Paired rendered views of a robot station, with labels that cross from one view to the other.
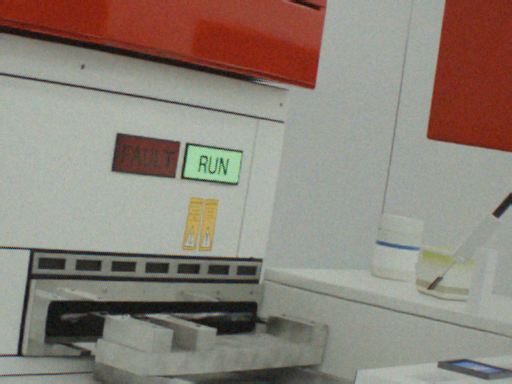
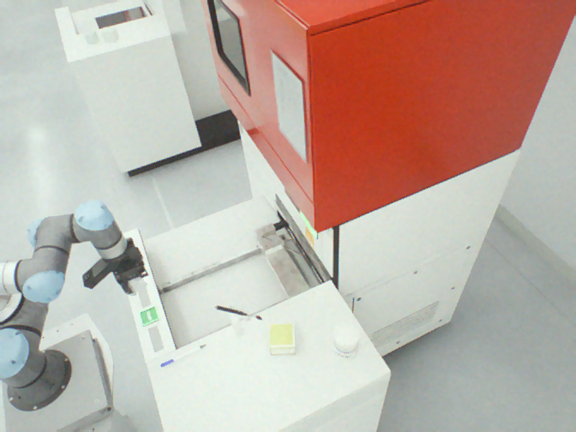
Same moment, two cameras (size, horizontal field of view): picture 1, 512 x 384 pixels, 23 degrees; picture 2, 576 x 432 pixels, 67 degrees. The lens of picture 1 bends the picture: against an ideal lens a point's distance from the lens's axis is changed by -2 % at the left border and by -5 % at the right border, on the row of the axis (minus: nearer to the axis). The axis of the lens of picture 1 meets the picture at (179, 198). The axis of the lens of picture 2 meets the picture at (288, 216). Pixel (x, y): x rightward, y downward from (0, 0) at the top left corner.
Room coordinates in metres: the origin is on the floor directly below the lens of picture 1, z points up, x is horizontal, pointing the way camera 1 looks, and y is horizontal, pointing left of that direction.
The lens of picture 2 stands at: (2.14, -0.89, 2.18)
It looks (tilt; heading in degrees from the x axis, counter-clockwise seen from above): 48 degrees down; 119
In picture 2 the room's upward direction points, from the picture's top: 6 degrees counter-clockwise
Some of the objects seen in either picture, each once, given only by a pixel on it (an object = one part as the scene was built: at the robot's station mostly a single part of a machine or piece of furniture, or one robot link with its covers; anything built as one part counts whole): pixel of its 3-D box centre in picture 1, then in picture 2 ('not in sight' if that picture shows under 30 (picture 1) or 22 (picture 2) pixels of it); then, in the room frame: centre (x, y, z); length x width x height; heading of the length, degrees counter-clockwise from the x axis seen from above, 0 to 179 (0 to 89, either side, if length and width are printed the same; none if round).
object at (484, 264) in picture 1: (474, 260); (240, 318); (1.68, -0.40, 1.03); 0.06 x 0.04 x 0.13; 49
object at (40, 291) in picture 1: (151, 317); (300, 244); (1.69, 0.01, 0.89); 0.44 x 0.02 x 0.10; 139
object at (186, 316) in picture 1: (163, 317); (300, 248); (1.70, 0.00, 0.90); 0.38 x 0.01 x 0.01; 139
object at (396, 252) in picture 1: (397, 247); (345, 341); (1.99, -0.34, 1.01); 0.07 x 0.07 x 0.10
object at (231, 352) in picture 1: (217, 353); (282, 265); (1.65, -0.08, 0.87); 0.36 x 0.08 x 0.03; 139
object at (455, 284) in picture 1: (451, 273); (282, 339); (1.81, -0.40, 1.00); 0.07 x 0.07 x 0.07; 24
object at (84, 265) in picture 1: (155, 267); (300, 233); (1.69, 0.02, 0.96); 0.44 x 0.01 x 0.02; 139
